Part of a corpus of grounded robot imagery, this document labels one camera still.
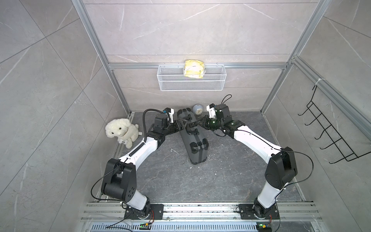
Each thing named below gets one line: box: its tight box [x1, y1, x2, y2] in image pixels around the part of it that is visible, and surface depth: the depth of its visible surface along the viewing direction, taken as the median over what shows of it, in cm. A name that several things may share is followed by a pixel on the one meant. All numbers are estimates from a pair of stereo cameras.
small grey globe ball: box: [192, 103, 204, 116], surface depth 116 cm
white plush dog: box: [104, 118, 143, 149], surface depth 91 cm
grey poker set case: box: [177, 107, 209, 165], surface depth 81 cm
